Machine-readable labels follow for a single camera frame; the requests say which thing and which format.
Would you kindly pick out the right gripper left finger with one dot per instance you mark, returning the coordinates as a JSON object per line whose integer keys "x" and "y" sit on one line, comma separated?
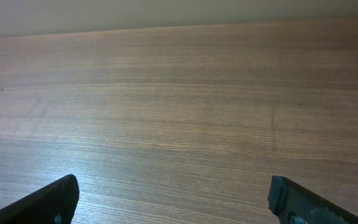
{"x": 54, "y": 203}

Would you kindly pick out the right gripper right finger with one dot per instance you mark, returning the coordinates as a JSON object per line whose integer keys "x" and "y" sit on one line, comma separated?
{"x": 292, "y": 203}

